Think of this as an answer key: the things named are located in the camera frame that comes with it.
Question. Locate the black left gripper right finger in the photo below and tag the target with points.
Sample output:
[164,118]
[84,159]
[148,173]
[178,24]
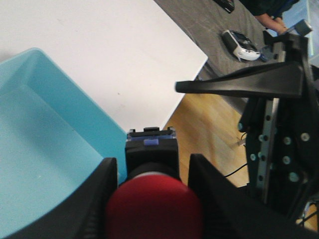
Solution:
[228,213]

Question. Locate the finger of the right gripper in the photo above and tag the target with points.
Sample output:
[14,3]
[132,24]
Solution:
[246,81]

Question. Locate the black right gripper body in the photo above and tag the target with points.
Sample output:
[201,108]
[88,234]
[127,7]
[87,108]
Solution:
[282,131]

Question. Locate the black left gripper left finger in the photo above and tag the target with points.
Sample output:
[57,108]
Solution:
[80,215]

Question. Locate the red push button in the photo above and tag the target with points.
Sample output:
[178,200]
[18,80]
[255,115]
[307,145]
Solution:
[153,202]

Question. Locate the person forearm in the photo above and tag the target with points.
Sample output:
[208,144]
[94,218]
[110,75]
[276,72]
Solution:
[275,24]

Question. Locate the light blue plastic box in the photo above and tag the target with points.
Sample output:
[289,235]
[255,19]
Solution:
[52,137]

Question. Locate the white handheld device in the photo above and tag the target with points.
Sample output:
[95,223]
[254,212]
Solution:
[240,46]

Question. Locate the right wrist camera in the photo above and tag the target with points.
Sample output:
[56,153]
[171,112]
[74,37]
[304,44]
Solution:
[301,28]

